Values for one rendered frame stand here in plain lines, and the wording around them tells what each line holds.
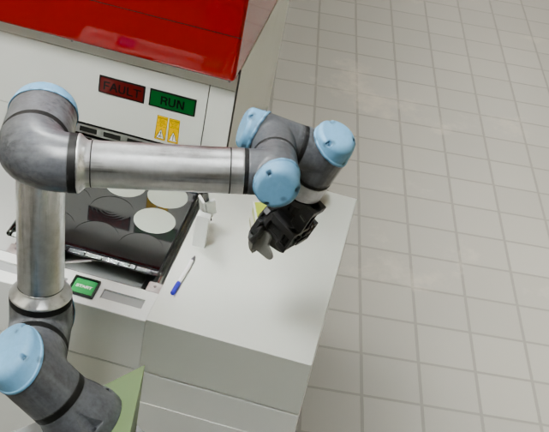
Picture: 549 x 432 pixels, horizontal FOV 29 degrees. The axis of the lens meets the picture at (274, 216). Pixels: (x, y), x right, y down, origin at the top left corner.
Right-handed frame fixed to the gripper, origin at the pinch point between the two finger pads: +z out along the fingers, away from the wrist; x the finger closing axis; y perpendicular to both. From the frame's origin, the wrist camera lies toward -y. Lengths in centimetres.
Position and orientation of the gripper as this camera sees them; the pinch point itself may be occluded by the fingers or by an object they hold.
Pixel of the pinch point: (253, 244)
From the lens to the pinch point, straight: 208.0
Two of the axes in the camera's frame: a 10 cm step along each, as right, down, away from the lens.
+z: -3.9, 5.9, 7.1
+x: 6.6, -3.6, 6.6
